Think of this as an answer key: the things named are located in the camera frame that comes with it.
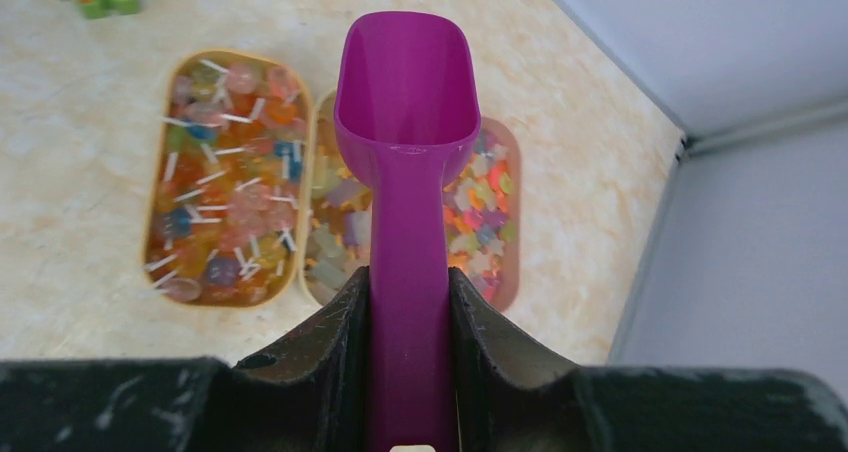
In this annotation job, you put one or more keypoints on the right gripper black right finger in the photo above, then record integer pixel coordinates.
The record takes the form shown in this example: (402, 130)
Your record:
(513, 393)

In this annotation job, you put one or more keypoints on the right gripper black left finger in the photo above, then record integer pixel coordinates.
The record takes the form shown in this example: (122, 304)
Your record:
(303, 392)

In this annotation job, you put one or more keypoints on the magenta plastic scoop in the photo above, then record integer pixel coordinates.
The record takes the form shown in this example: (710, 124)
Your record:
(406, 117)

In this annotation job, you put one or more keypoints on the tray with yellow gummy candies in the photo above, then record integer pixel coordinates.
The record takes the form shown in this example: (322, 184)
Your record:
(338, 240)

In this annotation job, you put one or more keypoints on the tray with orange wrapped candies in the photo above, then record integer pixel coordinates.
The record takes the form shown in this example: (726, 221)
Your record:
(229, 196)

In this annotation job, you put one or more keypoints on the tray with mixed colourful candies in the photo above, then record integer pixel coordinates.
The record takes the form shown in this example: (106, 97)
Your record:
(482, 212)

